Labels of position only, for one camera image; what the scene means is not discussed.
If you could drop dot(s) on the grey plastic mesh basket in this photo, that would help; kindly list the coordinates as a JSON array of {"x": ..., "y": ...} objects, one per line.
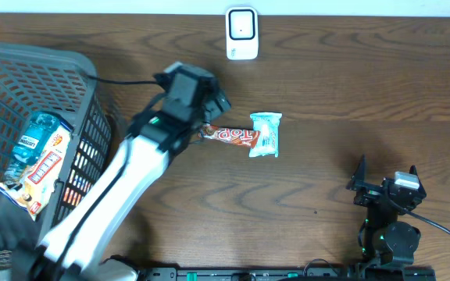
[{"x": 40, "y": 79}]

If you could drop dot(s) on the white barcode scanner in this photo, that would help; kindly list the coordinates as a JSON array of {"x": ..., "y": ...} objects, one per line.
[{"x": 242, "y": 35}]

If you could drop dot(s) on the cream snack bag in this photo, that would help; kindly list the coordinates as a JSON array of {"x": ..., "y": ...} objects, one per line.
[{"x": 38, "y": 181}]

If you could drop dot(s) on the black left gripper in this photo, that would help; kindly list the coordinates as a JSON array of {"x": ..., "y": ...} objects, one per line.
[{"x": 221, "y": 101}]

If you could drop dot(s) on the teal mouthwash bottle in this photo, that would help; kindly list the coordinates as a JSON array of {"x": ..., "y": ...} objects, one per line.
[{"x": 28, "y": 149}]

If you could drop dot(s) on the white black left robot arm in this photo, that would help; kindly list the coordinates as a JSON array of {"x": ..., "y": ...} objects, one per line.
[{"x": 72, "y": 250}]

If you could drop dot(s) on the red Top chocolate bar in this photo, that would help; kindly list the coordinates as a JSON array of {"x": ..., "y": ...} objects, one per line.
[{"x": 239, "y": 137}]

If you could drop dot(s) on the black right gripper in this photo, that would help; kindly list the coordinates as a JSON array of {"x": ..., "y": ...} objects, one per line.
[{"x": 369, "y": 194}]

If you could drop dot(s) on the light teal snack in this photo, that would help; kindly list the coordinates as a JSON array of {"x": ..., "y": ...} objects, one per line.
[{"x": 267, "y": 123}]

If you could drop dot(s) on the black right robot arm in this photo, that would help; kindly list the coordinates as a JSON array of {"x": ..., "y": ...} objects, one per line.
[{"x": 386, "y": 242}]

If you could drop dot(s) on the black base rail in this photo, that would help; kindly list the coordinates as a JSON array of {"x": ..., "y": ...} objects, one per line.
[{"x": 313, "y": 272}]

